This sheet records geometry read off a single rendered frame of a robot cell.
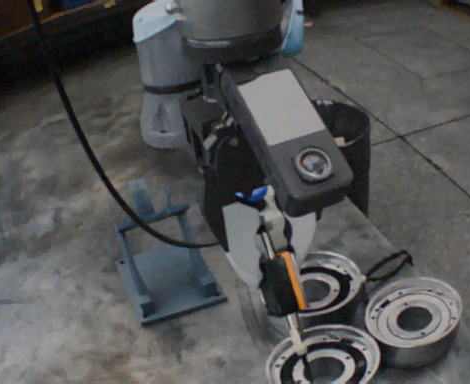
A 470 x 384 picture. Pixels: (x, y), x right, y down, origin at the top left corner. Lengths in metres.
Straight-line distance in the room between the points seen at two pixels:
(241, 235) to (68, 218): 0.48
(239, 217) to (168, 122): 0.56
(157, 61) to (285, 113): 0.60
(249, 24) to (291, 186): 0.11
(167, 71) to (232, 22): 0.60
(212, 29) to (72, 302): 0.45
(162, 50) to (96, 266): 0.35
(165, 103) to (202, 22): 0.61
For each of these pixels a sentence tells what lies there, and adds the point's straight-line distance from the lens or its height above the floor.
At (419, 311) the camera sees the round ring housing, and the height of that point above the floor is 0.82.
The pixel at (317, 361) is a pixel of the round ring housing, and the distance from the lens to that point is 0.63.
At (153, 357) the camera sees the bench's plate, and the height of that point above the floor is 0.80.
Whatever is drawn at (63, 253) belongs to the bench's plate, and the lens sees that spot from 0.89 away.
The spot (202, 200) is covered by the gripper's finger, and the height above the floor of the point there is 1.02.
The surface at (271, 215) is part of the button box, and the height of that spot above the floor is 0.85.
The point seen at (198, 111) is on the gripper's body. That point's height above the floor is 1.07.
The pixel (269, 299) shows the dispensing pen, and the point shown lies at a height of 0.92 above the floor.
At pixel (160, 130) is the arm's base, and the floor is 0.83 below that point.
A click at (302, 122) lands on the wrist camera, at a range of 0.45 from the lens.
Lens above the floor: 1.28
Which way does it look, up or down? 31 degrees down
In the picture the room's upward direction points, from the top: 10 degrees counter-clockwise
